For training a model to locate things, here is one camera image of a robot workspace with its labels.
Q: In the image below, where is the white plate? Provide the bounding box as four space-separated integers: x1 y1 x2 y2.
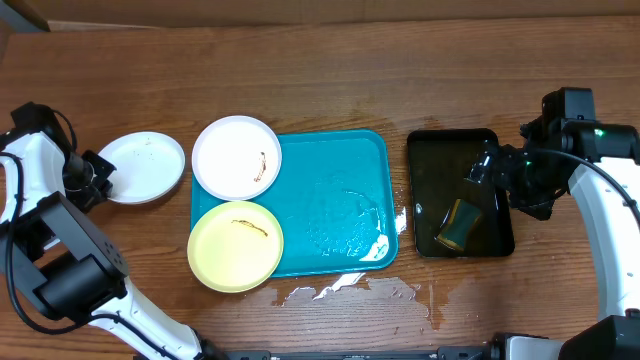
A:
98 131 186 205

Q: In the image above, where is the yellow plate with sauce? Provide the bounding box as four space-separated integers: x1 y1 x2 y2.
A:
187 201 284 293

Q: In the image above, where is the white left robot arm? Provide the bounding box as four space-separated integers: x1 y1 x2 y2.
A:
1 129 226 359

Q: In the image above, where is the black water tray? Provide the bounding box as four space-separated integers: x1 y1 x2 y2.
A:
407 128 515 258

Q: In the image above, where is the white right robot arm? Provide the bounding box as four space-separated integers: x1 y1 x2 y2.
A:
468 120 639 359

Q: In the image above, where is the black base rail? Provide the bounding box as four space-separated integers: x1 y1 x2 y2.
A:
222 345 503 360

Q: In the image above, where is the green yellow sponge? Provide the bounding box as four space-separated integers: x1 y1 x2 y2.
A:
435 199 483 252

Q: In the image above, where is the brown cardboard backdrop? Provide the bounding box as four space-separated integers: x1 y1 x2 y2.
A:
6 0 639 27

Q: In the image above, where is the teal plastic tray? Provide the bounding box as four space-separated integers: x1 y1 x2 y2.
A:
191 130 398 278

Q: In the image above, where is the pink-white plate with sauce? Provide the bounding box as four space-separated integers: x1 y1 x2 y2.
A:
191 115 283 201

